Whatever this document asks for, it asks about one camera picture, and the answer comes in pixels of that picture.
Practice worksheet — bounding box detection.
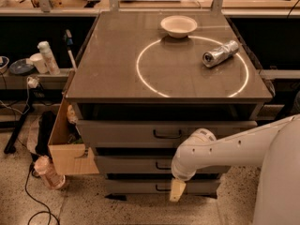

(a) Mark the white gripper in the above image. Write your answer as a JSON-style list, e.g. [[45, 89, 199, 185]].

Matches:
[[170, 161, 196, 203]]

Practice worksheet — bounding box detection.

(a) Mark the grey drawer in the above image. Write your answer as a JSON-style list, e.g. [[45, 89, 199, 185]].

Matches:
[[77, 120, 257, 148], [93, 155, 233, 175], [105, 179, 220, 195]]

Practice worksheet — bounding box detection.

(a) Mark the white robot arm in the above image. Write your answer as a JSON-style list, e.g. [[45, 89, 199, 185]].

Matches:
[[170, 114, 300, 225]]

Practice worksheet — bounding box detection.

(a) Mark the grey bottom drawer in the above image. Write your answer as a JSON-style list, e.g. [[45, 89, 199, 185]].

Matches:
[[105, 179, 220, 195]]

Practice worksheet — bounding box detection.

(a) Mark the grey top drawer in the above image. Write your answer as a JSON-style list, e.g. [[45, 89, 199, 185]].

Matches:
[[77, 120, 257, 148]]

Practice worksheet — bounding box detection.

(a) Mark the grey drawer cabinet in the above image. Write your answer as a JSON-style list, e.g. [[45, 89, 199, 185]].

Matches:
[[65, 10, 274, 202]]

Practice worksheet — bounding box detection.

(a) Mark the cardboard box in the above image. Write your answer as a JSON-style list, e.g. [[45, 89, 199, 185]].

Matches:
[[48, 69, 98, 175]]

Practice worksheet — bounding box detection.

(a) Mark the crushed silver can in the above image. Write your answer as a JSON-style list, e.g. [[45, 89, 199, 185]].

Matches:
[[202, 40, 239, 68]]

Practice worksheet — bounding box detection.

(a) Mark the black bag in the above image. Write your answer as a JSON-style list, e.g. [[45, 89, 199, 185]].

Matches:
[[35, 111, 56, 156]]

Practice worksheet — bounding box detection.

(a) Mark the white paper bowl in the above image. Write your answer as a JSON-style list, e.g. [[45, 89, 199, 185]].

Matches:
[[160, 15, 198, 38]]

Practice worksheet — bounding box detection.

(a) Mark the white spray bottle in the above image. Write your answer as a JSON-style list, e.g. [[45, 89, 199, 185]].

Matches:
[[37, 41, 60, 75]]

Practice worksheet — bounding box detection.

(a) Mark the white power adapter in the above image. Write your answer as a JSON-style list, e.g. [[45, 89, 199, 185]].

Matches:
[[27, 77, 39, 88]]

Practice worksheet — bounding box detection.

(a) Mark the white paper cup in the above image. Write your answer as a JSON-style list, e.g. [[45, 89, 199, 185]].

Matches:
[[30, 52, 48, 74]]

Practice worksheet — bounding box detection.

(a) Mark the blue plate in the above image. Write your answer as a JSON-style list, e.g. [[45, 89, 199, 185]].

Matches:
[[8, 58, 35, 76]]

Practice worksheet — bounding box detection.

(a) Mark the small bowl at edge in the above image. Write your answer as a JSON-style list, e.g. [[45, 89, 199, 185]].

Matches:
[[0, 56, 9, 73]]

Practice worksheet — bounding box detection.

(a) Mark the black floor cable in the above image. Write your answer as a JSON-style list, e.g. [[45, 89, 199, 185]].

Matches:
[[23, 162, 61, 225]]

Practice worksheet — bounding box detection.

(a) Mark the blue handled brush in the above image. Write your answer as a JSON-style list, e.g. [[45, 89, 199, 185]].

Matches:
[[64, 29, 77, 70]]

